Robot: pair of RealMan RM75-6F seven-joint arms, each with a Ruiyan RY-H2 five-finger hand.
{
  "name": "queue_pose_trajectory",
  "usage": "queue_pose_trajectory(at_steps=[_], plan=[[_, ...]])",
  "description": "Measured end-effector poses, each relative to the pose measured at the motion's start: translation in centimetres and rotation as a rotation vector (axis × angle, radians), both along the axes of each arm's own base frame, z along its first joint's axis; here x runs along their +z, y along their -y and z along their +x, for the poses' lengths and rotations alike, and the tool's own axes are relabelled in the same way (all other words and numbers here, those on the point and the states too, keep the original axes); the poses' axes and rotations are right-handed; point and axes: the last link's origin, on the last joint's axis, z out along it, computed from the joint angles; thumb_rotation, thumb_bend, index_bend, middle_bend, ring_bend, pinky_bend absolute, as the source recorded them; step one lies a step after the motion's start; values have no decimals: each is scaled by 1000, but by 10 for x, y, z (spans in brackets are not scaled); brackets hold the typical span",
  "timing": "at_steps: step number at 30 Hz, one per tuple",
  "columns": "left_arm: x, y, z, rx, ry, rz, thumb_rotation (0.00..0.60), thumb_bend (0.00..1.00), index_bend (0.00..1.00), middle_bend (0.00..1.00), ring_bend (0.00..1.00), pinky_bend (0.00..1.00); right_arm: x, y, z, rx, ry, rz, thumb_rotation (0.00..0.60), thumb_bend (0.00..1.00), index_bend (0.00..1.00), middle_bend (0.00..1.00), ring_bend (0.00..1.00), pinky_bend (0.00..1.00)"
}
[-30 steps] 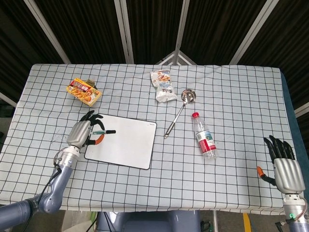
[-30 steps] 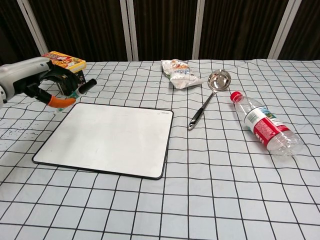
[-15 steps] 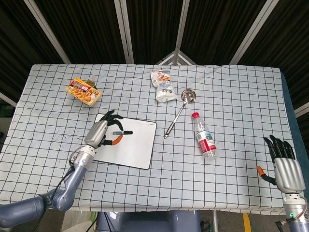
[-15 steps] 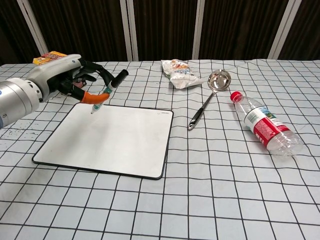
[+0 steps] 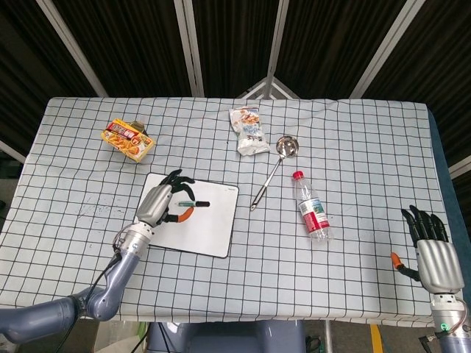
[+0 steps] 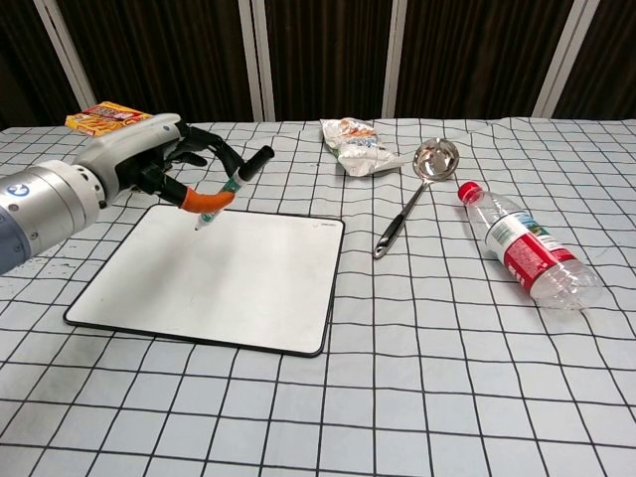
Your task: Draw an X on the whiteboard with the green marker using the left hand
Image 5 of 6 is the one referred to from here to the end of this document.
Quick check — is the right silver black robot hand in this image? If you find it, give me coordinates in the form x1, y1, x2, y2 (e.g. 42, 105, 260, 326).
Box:
390, 204, 465, 295

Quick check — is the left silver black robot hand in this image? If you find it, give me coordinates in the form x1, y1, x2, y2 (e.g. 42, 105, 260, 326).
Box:
135, 168, 196, 227

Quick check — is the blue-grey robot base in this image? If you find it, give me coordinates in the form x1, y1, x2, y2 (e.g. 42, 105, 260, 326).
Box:
146, 318, 306, 353

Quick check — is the white writing board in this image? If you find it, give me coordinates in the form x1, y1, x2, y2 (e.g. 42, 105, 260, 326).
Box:
129, 171, 240, 259

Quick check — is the yellow curry food box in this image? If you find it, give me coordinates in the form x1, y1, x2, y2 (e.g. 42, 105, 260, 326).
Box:
101, 118, 157, 163

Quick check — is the crumpled white snack bag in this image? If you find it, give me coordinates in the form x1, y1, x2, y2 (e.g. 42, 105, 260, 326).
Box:
229, 105, 272, 157

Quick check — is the blue table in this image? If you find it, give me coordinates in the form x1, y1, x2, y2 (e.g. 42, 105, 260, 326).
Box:
428, 104, 456, 192

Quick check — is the checkered white tablecloth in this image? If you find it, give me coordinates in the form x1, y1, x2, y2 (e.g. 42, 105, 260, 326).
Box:
0, 96, 454, 328

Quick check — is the metal table leg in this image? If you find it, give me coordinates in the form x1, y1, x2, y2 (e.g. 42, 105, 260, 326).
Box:
325, 319, 335, 353

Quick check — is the clear bottle with red label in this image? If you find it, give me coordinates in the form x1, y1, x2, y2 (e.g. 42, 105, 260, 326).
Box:
292, 170, 334, 243

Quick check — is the dark folding screen panel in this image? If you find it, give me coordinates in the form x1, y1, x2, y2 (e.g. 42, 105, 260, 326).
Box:
36, 0, 202, 99
268, 0, 417, 99
0, 0, 107, 166
176, 0, 288, 99
353, 0, 471, 181

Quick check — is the white triangular screen foot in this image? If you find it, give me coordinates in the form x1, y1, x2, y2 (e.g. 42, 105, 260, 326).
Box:
237, 76, 301, 99

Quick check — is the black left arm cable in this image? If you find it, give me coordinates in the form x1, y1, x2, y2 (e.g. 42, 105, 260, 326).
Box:
83, 229, 128, 313

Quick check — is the steel ladle with black handle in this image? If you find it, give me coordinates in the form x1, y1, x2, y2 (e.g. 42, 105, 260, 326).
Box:
250, 135, 300, 212

